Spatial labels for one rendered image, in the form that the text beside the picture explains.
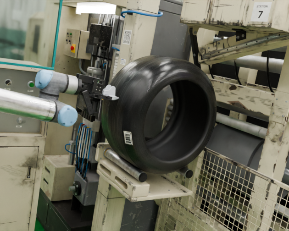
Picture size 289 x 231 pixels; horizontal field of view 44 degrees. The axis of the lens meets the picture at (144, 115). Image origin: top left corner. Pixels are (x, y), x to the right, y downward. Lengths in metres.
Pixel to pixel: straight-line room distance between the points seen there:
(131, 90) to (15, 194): 0.96
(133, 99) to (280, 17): 0.69
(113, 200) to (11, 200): 0.56
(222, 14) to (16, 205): 1.49
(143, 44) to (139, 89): 0.45
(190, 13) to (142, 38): 0.28
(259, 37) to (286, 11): 0.20
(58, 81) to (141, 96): 0.35
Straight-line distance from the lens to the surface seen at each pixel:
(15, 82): 2.00
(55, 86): 1.40
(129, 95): 1.52
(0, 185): 2.10
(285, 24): 1.66
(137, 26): 1.88
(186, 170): 1.80
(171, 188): 1.85
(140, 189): 1.65
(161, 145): 1.97
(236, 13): 1.73
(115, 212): 2.13
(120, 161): 1.77
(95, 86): 1.47
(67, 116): 1.29
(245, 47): 1.83
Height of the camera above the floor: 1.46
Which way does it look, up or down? 10 degrees down
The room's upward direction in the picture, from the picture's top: 10 degrees clockwise
